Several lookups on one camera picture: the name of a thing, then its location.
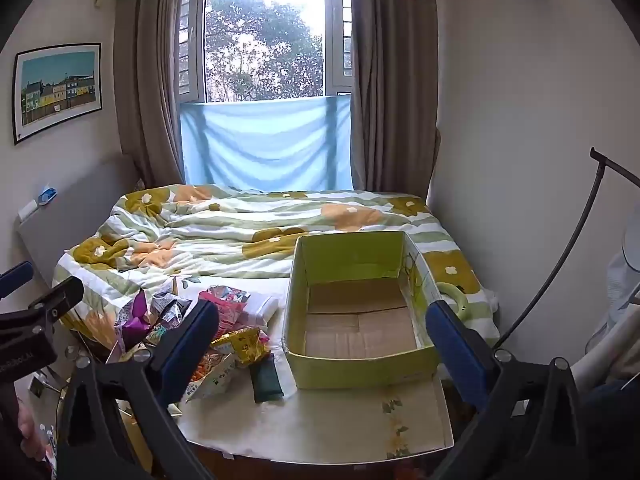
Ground black curved stand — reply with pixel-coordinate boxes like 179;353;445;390
495;147;640;351

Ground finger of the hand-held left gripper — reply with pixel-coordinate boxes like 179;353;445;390
29;276;85;333
0;261;35;301

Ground white orange snack bag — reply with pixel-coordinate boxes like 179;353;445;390
180;352;237;404

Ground floral green yellow blanket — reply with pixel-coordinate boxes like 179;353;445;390
52;183;501;356

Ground dark green snack packet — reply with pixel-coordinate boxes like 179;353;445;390
250;352;285;404

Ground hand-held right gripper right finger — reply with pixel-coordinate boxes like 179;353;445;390
425;300;591;480

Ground pink strawberry candy bag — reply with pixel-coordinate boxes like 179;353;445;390
200;285;251;332

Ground green cardboard box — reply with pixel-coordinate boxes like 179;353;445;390
281;231;443;391

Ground window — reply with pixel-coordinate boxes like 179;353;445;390
177;0;353;106

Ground white tissue pack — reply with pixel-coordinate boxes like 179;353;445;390
240;292;280;329

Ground light blue cloth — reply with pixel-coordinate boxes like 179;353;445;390
179;94;353;193

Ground grey headboard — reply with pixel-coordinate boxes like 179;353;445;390
14;155;138;286

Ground brown curtain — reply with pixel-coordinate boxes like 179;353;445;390
347;0;443;196
112;0;206;192

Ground purple grey snack bag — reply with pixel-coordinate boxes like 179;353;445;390
115;290;152;352

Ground framed picture of houses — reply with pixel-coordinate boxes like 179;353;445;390
12;43;104;146

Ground yellow snack packet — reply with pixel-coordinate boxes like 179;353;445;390
210;327;272;367

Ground green ring handle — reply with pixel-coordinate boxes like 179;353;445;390
435;282;470;321

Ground person's left hand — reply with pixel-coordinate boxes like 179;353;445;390
19;397;48;463

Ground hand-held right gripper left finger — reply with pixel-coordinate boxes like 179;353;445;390
56;299;221;480

